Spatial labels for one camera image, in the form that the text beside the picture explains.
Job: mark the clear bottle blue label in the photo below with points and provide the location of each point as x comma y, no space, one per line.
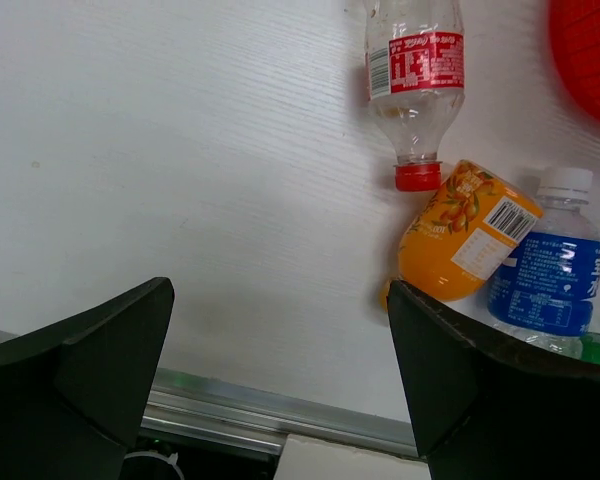
543,292

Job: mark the aluminium table edge rail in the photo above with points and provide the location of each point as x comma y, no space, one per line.
190,406

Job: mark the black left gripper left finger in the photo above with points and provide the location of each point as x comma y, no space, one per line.
73,394

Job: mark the orange juice bottle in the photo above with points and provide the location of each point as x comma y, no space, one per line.
469,226

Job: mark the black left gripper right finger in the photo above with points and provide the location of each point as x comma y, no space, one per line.
484,405

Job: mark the white cable tie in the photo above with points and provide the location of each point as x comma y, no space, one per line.
150,465

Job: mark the clear bottle red label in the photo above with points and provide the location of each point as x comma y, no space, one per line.
414,59

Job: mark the red mesh bin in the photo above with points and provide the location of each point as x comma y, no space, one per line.
574,35

